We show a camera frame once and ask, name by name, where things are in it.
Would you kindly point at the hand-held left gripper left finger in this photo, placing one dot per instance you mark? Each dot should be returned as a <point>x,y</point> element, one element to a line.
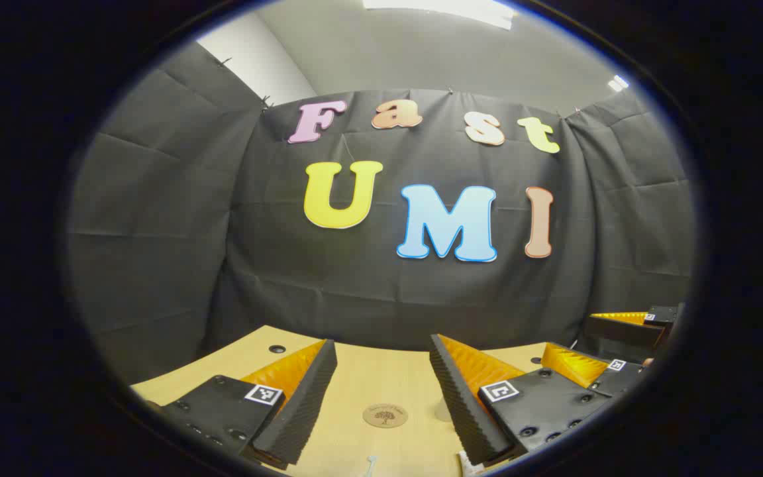
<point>302,411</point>

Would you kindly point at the long ceiling light panel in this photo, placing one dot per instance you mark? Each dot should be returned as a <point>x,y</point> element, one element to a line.
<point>441,10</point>

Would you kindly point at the pale green toothbrush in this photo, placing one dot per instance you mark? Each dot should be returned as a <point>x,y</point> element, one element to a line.
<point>371,464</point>

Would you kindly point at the black backdrop cloth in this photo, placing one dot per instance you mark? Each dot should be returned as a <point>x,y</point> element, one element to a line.
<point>176,218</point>

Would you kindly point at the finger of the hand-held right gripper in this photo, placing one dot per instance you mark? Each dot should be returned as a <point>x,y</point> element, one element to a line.
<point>620,331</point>
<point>573,364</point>

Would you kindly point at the small ceiling light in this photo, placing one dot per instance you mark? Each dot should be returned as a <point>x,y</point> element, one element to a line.
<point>618,83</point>

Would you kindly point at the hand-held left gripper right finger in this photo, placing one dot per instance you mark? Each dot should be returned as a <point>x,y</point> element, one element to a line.
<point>464,411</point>

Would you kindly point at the round cork coaster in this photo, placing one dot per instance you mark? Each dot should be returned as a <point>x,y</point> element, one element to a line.
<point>385,416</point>

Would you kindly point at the white toothpaste tube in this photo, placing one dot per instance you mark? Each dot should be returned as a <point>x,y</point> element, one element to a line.
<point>466,465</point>

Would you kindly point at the light wooden desktop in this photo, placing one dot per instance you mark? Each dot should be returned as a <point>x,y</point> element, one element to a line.
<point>375,377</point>

